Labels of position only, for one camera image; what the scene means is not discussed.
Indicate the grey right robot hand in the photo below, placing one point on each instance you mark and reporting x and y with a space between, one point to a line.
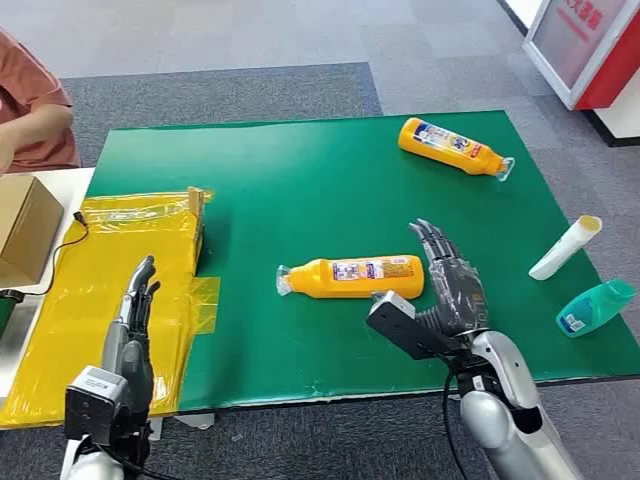
457 298

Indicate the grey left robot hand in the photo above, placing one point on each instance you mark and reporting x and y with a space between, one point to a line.
135 358

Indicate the orange bottle with clear cap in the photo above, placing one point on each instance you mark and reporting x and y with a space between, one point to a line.
450 149
360 281

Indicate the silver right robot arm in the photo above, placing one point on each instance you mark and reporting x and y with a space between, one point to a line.
500 424

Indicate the person's forearm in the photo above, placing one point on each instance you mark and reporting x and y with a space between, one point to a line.
35 132

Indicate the white tube bottle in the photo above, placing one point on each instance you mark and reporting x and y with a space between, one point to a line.
564 248

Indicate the teal plastic bottle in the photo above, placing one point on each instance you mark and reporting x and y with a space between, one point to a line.
590 311

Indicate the yellow plastic sheet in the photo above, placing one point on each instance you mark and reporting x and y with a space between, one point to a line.
75 298

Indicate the dark green container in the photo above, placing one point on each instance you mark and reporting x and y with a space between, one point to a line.
7 311

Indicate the brown cardboard box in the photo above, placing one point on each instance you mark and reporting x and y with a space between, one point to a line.
25 225

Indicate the green table mat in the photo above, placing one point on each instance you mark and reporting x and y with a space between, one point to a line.
324 199

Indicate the red and white sign board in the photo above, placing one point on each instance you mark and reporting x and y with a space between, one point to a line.
575 40

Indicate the person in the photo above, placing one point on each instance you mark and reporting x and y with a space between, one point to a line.
30 86

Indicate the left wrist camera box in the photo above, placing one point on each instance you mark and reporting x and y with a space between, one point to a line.
95 404

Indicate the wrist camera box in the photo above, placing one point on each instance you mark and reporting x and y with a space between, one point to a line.
400 321
95 404

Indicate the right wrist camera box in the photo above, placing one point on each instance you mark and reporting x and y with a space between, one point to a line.
400 321

